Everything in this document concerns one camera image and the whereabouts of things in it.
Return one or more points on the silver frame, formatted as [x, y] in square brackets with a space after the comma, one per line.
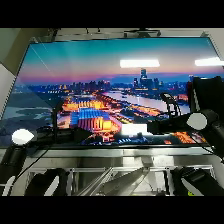
[126, 181]

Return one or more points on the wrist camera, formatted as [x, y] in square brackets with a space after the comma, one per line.
[168, 99]
[55, 116]

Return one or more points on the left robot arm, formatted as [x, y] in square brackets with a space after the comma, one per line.
[13, 158]

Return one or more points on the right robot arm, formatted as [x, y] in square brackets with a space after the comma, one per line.
[200, 121]

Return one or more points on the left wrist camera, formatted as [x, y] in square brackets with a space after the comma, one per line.
[55, 116]

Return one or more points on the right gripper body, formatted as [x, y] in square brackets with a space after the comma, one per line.
[157, 127]

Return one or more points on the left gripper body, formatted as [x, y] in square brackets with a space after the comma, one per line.
[82, 135]

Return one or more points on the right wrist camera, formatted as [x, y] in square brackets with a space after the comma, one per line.
[168, 99]

